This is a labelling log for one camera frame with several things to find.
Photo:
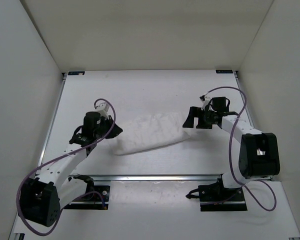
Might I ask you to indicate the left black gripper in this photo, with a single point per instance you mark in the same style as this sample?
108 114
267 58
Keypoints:
116 131

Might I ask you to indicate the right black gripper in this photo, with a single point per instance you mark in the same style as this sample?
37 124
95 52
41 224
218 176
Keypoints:
194 113

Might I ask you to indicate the white skirt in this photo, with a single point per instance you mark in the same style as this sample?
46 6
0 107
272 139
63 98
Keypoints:
149 132

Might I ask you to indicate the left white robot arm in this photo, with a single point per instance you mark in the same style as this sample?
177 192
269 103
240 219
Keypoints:
41 198

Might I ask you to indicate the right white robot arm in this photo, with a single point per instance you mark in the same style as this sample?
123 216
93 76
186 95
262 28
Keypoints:
258 153

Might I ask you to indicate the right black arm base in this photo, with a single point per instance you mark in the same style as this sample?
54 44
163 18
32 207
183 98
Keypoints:
216 198

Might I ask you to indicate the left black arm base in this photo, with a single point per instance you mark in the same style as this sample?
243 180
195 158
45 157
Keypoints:
97 195

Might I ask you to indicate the right blue label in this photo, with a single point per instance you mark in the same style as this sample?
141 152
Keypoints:
224 71

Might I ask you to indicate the blue label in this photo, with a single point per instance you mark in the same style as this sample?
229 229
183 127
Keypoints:
76 73
224 71

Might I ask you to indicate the left blue label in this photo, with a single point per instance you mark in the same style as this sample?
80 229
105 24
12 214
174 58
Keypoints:
76 73

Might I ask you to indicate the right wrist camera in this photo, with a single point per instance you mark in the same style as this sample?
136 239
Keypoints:
205 101

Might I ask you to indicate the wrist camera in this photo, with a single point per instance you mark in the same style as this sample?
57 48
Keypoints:
102 109
205 101

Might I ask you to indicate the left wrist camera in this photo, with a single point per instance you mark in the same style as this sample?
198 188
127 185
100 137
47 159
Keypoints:
102 109

